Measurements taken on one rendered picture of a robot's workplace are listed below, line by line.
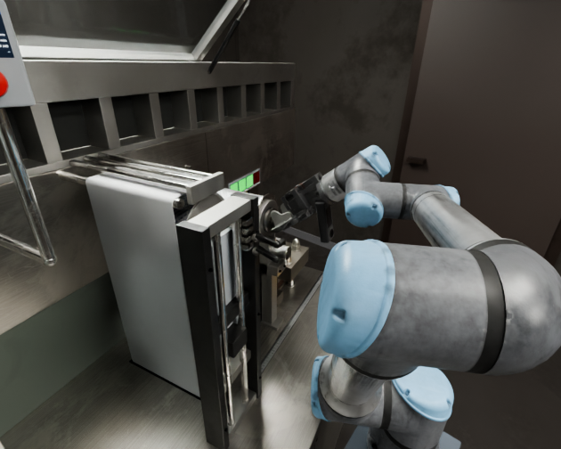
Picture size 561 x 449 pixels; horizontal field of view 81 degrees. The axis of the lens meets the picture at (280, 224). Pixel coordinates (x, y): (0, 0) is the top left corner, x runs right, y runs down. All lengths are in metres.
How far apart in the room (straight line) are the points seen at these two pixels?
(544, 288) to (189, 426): 0.77
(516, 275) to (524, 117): 2.18
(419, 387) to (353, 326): 0.43
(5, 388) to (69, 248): 0.32
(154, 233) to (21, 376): 0.48
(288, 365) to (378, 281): 0.72
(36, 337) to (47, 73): 0.58
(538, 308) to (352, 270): 0.15
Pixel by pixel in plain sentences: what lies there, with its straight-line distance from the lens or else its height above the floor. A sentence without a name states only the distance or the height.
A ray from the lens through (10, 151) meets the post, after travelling 0.49.
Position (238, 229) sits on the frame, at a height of 1.39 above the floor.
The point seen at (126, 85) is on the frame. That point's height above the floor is 1.60.
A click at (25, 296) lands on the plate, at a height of 1.20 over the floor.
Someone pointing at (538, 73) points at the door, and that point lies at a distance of 2.48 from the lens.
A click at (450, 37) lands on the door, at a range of 2.56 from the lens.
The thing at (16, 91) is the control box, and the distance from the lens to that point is 0.47.
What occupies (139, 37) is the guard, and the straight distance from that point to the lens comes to 0.99.
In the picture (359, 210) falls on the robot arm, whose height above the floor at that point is 1.40.
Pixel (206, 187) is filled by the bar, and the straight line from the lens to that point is 0.64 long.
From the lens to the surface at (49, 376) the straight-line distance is 1.05.
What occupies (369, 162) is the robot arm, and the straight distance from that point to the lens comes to 0.75.
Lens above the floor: 1.66
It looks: 26 degrees down
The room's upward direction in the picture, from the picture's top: 1 degrees clockwise
